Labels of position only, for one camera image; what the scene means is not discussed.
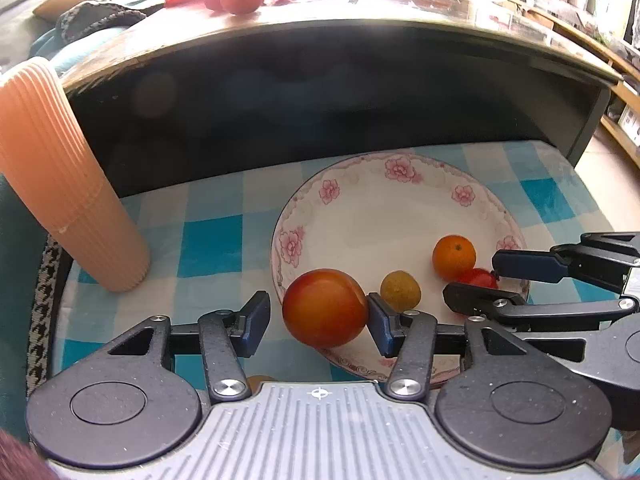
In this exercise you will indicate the maroon fuzzy cloth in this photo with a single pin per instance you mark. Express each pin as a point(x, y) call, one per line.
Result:
point(20, 460)

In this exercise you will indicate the small yellow-green jujube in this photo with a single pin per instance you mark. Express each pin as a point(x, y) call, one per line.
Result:
point(400, 290)

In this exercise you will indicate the white floral plate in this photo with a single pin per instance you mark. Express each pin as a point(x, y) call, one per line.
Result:
point(380, 220)

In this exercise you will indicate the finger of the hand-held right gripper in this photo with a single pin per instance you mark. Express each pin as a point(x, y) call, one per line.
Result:
point(470, 297)
point(525, 265)

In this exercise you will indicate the houndstooth fabric trim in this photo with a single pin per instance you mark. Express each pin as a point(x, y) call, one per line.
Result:
point(42, 320)

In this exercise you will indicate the houndstooth pillow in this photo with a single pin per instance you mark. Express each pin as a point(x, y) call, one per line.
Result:
point(95, 20)

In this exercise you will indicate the blue sofa cushion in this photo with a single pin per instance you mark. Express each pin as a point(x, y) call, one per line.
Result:
point(75, 47)

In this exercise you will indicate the yellow cushion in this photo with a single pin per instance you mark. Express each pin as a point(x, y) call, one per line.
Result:
point(60, 5)

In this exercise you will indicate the red cherry tomato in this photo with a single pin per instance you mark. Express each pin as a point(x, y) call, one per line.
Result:
point(475, 278)

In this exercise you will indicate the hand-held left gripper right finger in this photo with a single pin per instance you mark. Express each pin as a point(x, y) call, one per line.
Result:
point(380, 325)

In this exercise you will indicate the stack of peach ribbed cups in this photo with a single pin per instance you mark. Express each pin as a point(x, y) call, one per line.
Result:
point(65, 185)

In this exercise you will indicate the wooden shelf unit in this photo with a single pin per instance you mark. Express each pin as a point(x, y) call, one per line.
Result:
point(590, 25)

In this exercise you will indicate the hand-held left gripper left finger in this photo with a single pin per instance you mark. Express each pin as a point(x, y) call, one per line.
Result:
point(259, 320)

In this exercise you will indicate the dark wooden coffee table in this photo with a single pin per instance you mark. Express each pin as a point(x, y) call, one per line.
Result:
point(325, 85)

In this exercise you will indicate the teal upholstered seat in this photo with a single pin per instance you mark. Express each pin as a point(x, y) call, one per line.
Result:
point(20, 285)

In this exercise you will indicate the blue white checkered cloth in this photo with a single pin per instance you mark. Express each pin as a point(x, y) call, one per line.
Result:
point(215, 240)

